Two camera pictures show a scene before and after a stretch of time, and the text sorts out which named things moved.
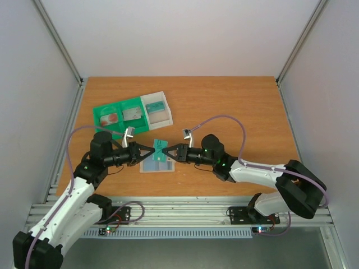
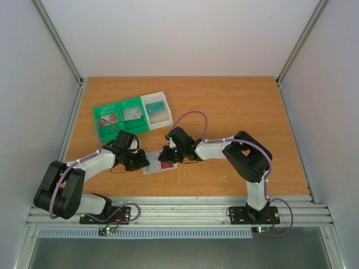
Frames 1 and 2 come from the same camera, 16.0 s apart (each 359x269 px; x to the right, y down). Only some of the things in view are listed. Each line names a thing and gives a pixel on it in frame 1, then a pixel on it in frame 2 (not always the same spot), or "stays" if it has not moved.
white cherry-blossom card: x=134 y=113 stays
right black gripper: x=182 y=153 stays
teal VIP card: x=158 y=145 → x=155 y=107
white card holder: x=149 y=165 stays
